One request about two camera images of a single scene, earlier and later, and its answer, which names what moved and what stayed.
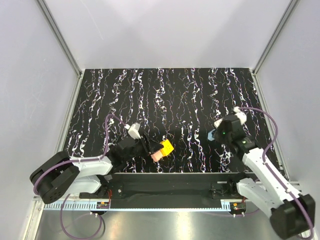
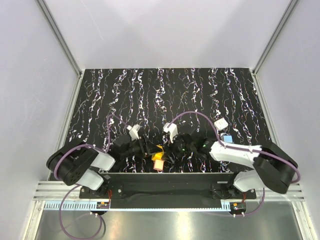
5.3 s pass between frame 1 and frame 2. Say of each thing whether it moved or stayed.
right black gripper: moved
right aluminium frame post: stayed
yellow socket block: moved
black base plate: stayed
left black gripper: stayed
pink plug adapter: moved
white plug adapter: stayed
